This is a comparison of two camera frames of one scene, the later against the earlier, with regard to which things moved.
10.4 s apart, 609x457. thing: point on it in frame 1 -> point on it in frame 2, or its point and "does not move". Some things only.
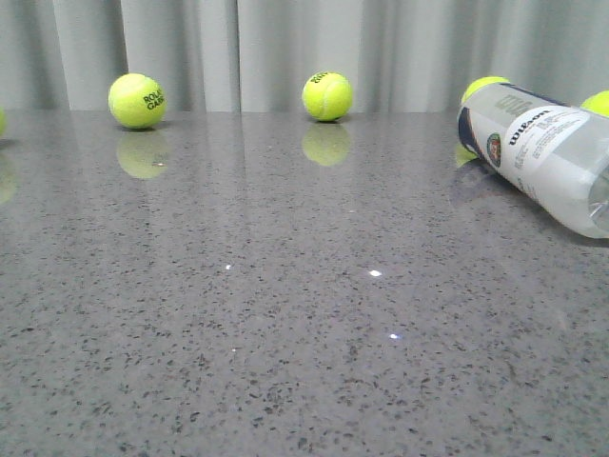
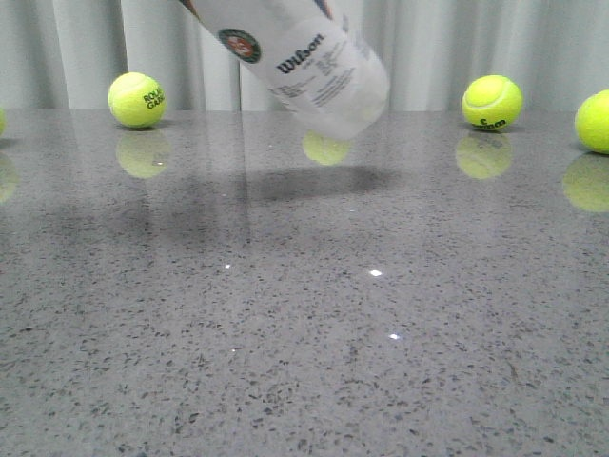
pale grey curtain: x=257 y=55 does not move
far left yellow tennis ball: x=2 y=121 does not move
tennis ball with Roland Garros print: x=137 y=101 does not move
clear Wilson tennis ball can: x=557 y=151 -> x=308 y=58
